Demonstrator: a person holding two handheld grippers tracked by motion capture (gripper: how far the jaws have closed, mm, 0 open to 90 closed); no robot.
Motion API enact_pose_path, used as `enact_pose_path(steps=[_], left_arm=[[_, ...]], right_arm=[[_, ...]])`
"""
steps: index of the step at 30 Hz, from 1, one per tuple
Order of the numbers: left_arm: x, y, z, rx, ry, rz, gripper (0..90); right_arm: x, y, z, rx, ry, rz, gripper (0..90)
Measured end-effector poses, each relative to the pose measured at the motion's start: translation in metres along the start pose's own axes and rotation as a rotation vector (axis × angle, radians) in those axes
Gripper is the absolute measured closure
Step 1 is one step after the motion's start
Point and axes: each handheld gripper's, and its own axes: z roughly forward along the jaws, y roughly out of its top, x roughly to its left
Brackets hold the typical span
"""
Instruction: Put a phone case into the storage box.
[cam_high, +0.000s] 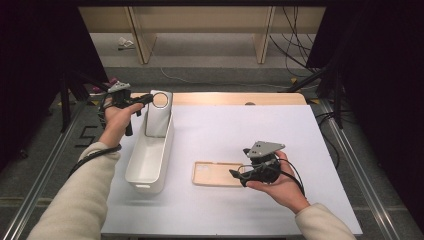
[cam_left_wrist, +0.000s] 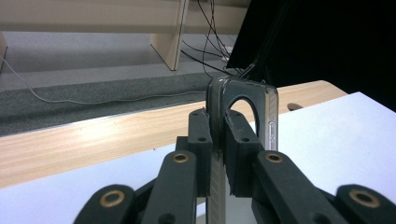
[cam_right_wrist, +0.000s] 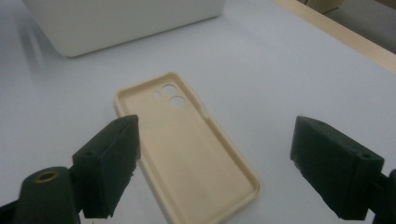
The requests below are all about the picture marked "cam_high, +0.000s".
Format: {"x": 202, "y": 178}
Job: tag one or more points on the wooden table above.
{"x": 216, "y": 99}

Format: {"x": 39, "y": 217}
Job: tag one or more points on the light wooden shelf unit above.
{"x": 200, "y": 20}

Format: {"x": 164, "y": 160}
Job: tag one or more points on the metal floor rail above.
{"x": 41, "y": 180}
{"x": 361, "y": 173}

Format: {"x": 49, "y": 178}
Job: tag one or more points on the grey phone case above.
{"x": 159, "y": 120}

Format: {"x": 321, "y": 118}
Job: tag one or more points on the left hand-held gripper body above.
{"x": 118, "y": 87}

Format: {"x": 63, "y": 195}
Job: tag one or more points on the white table sheet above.
{"x": 216, "y": 213}

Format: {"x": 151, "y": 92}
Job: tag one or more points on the dark curtain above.
{"x": 33, "y": 50}
{"x": 383, "y": 66}

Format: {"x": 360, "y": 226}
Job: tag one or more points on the person's right hand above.
{"x": 283, "y": 190}

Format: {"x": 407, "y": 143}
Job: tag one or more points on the black metal stand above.
{"x": 338, "y": 100}
{"x": 65, "y": 103}

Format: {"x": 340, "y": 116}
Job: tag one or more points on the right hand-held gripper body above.
{"x": 265, "y": 149}

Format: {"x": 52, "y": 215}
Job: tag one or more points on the person's left hand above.
{"x": 115, "y": 123}

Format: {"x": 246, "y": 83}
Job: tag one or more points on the peach phone case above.
{"x": 213, "y": 175}

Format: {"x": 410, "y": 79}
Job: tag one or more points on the white plastic storage box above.
{"x": 146, "y": 163}

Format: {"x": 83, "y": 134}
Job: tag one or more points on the pink object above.
{"x": 112, "y": 80}

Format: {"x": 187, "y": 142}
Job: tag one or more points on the crumpled white paper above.
{"x": 125, "y": 42}

